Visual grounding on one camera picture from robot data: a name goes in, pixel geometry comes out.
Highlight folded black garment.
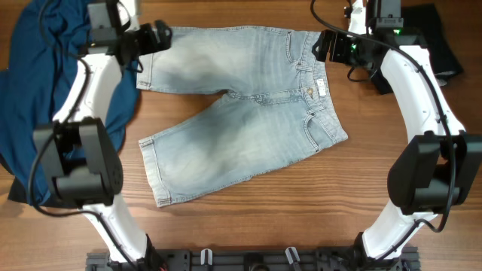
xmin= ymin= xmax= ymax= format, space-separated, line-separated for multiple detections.
xmin=365 ymin=0 xmax=463 ymax=86

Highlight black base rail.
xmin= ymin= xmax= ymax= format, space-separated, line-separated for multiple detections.
xmin=85 ymin=247 xmax=421 ymax=271

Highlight blue shirt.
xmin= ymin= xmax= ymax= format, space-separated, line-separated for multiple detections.
xmin=0 ymin=0 xmax=141 ymax=207

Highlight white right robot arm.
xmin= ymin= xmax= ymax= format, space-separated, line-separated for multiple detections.
xmin=312 ymin=1 xmax=481 ymax=269

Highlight light blue denim shorts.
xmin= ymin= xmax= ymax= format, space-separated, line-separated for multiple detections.
xmin=137 ymin=26 xmax=347 ymax=207

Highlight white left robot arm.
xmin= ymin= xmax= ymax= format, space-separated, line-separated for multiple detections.
xmin=32 ymin=1 xmax=172 ymax=270

